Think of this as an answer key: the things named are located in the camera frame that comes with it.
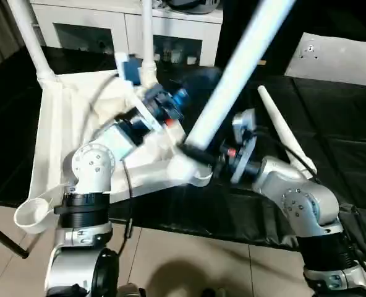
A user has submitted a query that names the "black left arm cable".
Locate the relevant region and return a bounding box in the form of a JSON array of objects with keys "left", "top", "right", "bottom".
[{"left": 80, "top": 74, "right": 135, "bottom": 258}]

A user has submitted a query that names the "white plastic table leg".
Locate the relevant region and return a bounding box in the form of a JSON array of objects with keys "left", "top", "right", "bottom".
[
  {"left": 140, "top": 0, "right": 160, "bottom": 90},
  {"left": 9, "top": 0, "right": 59, "bottom": 87},
  {"left": 257, "top": 85, "right": 319, "bottom": 179},
  {"left": 166, "top": 0, "right": 297, "bottom": 183}
]

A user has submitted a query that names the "black work mat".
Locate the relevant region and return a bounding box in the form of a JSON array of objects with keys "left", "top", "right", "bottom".
[{"left": 0, "top": 45, "right": 366, "bottom": 251}]

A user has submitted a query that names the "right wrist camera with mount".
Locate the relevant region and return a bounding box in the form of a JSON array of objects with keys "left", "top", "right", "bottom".
[{"left": 231, "top": 108, "right": 260, "bottom": 184}]

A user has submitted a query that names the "white plastic table top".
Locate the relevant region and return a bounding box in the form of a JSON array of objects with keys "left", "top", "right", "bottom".
[{"left": 13, "top": 69, "right": 215, "bottom": 235}]

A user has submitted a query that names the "white glass-door cabinet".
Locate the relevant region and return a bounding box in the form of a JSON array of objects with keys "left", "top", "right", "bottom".
[{"left": 31, "top": 0, "right": 224, "bottom": 67}]

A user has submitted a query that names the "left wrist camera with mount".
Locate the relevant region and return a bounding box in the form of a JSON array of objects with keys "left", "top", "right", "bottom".
[{"left": 113, "top": 51, "right": 166, "bottom": 131}]

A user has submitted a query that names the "grey round object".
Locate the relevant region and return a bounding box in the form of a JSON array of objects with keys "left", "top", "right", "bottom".
[{"left": 166, "top": 0, "right": 221, "bottom": 15}]

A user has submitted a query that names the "white board with round fitting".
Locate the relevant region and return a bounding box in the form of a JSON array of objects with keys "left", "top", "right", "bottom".
[{"left": 284, "top": 32, "right": 366, "bottom": 87}]

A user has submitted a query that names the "grey-brown curtain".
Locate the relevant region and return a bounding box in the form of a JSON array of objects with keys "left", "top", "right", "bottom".
[{"left": 0, "top": 0, "right": 28, "bottom": 64}]

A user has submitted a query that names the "dark cabinet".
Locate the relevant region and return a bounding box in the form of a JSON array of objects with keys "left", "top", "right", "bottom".
[{"left": 215, "top": 0, "right": 308, "bottom": 78}]

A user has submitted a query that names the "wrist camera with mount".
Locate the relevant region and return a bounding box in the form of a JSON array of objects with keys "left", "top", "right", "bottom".
[
  {"left": 113, "top": 51, "right": 166, "bottom": 131},
  {"left": 231, "top": 108, "right": 260, "bottom": 184}
]

